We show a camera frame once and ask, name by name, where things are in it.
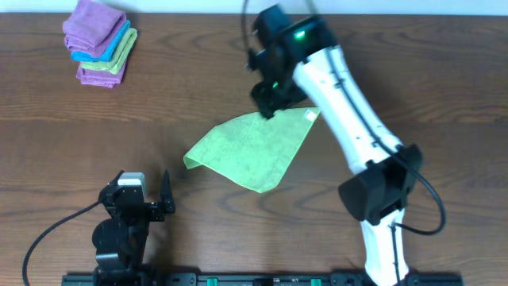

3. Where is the blue folded cloth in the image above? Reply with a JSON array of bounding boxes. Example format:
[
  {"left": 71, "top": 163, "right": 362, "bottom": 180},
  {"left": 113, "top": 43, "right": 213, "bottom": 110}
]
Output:
[{"left": 71, "top": 20, "right": 131, "bottom": 63}]

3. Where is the bottom purple folded cloth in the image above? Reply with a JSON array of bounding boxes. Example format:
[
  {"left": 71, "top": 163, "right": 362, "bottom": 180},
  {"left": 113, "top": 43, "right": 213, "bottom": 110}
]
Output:
[{"left": 76, "top": 62, "right": 127, "bottom": 88}]

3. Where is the light green microfiber cloth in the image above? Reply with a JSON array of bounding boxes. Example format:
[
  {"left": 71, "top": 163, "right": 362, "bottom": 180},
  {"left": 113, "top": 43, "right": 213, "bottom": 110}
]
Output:
[{"left": 183, "top": 107, "right": 321, "bottom": 193}]

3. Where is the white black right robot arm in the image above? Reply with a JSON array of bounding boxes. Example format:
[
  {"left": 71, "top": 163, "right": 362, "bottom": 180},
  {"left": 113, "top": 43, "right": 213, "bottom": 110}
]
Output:
[{"left": 248, "top": 5, "right": 421, "bottom": 285}]

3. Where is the purple folded cloth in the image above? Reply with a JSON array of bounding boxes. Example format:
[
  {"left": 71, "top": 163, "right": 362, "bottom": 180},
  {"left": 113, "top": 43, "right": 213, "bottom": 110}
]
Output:
[
  {"left": 76, "top": 62, "right": 127, "bottom": 88},
  {"left": 63, "top": 0, "right": 127, "bottom": 53}
]

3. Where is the top purple folded cloth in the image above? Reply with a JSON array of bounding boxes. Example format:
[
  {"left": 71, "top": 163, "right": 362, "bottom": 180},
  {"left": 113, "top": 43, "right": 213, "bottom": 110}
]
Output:
[{"left": 63, "top": 0, "right": 127, "bottom": 53}]

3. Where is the green folded cloth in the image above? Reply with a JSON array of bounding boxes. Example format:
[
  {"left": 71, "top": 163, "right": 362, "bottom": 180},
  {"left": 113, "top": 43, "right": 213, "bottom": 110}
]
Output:
[{"left": 80, "top": 28, "right": 137, "bottom": 75}]

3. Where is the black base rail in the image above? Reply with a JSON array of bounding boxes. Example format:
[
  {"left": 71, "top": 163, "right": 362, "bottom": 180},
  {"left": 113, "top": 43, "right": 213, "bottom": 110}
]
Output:
[{"left": 60, "top": 271, "right": 464, "bottom": 286}]

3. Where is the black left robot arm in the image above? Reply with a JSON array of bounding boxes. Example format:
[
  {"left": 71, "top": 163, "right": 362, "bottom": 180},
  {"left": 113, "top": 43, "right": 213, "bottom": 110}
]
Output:
[{"left": 92, "top": 171, "right": 175, "bottom": 285}]

